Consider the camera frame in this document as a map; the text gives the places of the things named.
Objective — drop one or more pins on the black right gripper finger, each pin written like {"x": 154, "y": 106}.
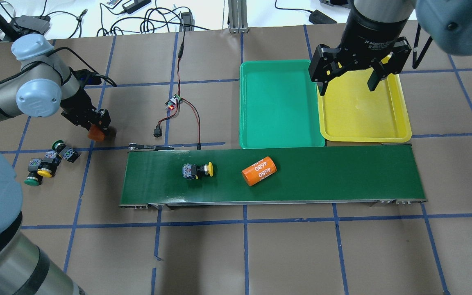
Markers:
{"x": 378, "y": 74}
{"x": 322, "y": 86}

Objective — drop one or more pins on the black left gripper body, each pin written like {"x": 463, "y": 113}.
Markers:
{"x": 81, "y": 100}

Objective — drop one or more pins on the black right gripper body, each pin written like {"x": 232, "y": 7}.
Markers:
{"x": 366, "y": 33}

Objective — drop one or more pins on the plain orange cylinder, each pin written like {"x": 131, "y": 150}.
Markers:
{"x": 97, "y": 134}

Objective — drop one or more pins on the orange cylinder with 4680 print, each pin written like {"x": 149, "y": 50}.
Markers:
{"x": 259, "y": 171}

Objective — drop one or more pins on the yellow push button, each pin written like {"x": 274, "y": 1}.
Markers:
{"x": 49, "y": 164}
{"x": 195, "y": 171}

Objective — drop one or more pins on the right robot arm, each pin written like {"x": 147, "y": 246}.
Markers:
{"x": 448, "y": 22}

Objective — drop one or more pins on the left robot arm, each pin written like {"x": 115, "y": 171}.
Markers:
{"x": 43, "y": 86}

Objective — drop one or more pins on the yellow tray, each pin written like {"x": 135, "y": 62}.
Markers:
{"x": 350, "y": 112}

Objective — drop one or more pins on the green push button upper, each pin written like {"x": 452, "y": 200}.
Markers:
{"x": 56, "y": 144}

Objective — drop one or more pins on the green push button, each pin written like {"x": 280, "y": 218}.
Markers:
{"x": 56, "y": 144}
{"x": 33, "y": 178}

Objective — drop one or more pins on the green tray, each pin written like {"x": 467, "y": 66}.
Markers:
{"x": 278, "y": 105}

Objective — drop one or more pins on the yellow push button in pile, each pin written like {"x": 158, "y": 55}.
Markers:
{"x": 49, "y": 164}

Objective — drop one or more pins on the black connector plug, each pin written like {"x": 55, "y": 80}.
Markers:
{"x": 157, "y": 131}

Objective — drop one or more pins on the green push button lower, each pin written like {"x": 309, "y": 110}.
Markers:
{"x": 33, "y": 178}

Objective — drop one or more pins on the small controller circuit board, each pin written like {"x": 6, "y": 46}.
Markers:
{"x": 173, "y": 102}

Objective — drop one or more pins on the green conveyor belt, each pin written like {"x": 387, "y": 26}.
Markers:
{"x": 335, "y": 174}

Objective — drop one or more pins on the black power adapter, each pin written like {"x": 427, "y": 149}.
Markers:
{"x": 187, "y": 22}

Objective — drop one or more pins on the black switch block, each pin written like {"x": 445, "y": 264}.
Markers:
{"x": 69, "y": 154}

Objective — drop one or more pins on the aluminium frame post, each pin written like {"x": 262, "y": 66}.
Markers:
{"x": 237, "y": 16}

